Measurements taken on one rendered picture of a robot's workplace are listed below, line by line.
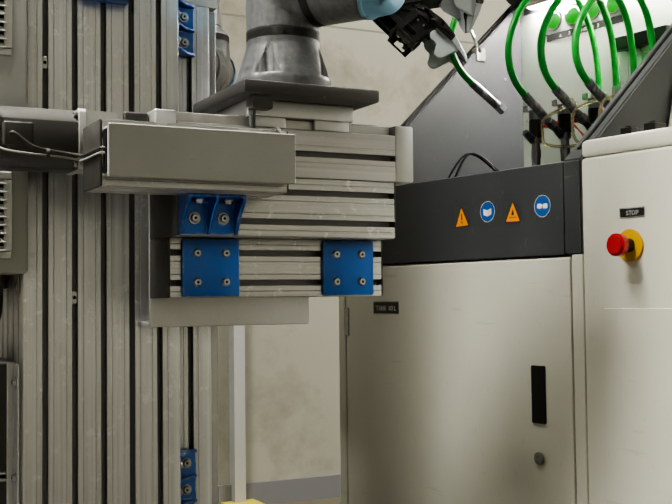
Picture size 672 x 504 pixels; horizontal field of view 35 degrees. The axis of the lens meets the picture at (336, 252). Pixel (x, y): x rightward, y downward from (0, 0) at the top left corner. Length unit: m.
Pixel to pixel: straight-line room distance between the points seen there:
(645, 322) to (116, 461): 0.85
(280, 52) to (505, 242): 0.57
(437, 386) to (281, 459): 1.84
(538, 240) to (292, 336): 2.08
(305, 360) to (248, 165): 2.48
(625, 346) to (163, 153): 0.80
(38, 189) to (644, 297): 0.95
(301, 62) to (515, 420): 0.75
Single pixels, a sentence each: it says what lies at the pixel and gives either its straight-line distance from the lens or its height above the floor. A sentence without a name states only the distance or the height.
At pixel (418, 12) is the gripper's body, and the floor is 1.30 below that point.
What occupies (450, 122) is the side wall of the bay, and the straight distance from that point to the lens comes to 2.55.
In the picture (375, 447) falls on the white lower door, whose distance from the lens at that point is 2.28.
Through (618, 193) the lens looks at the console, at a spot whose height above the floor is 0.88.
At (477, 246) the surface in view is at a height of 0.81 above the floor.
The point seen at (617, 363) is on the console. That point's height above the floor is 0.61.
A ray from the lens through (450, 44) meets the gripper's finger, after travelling 2.23.
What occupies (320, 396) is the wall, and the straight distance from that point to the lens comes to 3.94.
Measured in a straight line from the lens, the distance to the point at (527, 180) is 1.93.
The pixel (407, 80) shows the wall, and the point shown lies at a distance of 4.19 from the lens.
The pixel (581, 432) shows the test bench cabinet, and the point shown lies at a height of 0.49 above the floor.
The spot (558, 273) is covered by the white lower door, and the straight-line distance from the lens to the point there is 1.88.
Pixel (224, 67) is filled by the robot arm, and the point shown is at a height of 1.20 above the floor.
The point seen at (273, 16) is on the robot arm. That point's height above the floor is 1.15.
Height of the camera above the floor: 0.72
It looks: 2 degrees up
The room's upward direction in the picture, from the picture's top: 1 degrees counter-clockwise
